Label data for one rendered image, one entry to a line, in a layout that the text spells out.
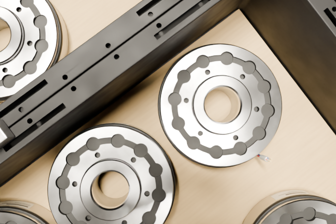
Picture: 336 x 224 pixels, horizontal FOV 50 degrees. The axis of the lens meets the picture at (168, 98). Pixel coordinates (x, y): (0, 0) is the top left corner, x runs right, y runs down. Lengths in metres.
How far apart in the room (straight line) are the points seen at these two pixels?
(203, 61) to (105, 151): 0.11
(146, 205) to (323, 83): 0.17
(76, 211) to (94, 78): 0.12
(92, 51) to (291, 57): 0.17
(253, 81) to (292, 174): 0.10
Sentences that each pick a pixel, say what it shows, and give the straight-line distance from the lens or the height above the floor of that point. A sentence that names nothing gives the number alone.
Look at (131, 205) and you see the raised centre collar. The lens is 0.30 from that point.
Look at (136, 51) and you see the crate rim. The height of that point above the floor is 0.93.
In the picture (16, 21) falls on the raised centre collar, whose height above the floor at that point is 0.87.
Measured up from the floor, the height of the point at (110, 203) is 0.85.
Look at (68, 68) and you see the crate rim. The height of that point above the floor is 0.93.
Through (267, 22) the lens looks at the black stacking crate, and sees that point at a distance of 0.32.
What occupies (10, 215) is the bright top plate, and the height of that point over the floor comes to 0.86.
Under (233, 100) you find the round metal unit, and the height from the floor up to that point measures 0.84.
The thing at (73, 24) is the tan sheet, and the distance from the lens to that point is 0.34.
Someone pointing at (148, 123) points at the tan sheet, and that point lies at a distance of 0.32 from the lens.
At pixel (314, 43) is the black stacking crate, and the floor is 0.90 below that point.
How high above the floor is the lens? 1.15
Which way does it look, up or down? 87 degrees down
